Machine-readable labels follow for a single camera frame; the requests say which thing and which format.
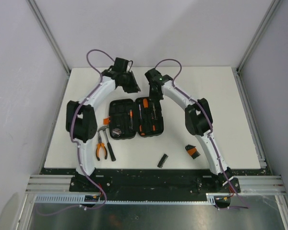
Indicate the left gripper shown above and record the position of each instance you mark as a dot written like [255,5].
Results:
[134,87]

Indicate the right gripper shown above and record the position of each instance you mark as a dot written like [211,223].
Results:
[152,98]

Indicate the black plastic tool case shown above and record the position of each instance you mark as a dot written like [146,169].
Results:
[118,117]

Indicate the orange handled pliers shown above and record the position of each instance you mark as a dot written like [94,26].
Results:
[100,146]

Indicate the claw hammer black handle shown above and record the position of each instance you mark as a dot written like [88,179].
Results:
[112,156]

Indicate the orange handled screwdriver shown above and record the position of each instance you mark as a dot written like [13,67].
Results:
[145,108]

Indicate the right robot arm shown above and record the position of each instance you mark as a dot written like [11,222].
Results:
[198,121]

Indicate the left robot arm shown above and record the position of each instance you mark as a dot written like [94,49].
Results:
[81,115]

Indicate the utility knife in case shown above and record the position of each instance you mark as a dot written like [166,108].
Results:
[131,119]

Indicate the orange screwdriver in case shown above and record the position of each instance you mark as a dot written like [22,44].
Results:
[142,130]

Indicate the tape measure in case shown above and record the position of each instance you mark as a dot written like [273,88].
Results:
[116,132]

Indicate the black bit holder strip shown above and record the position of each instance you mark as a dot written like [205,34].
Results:
[162,161]

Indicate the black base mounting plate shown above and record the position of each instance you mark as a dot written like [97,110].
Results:
[140,183]

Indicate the left aluminium frame post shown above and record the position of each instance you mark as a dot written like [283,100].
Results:
[48,34]

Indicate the aluminium frame post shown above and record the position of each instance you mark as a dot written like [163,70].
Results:
[261,29]
[48,34]

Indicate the grey slotted cable duct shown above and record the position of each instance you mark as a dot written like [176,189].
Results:
[82,199]

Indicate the right aluminium frame post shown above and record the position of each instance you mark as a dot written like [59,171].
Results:
[261,29]

